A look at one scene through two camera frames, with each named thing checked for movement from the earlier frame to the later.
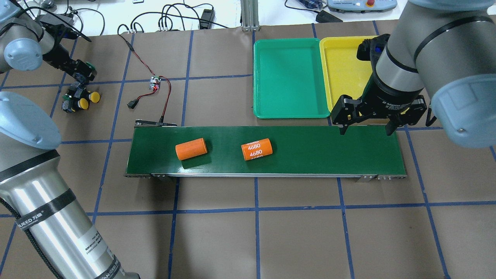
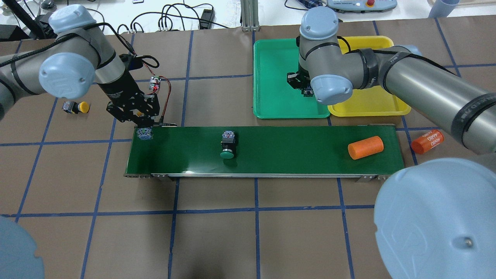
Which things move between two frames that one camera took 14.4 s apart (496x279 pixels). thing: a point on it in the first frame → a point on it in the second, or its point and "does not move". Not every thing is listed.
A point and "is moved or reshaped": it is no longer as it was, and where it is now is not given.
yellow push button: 94,97 → 145,133
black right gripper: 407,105 → 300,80
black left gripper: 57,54 → 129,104
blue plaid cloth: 316,4 does not move
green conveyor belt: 365,153 does not move
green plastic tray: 288,80 does not move
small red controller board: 154,83 does not move
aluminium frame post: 249,15 does not move
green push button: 90,65 is moved or reshaped
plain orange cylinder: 191,149 → 365,147
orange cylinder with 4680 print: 257,149 → 427,141
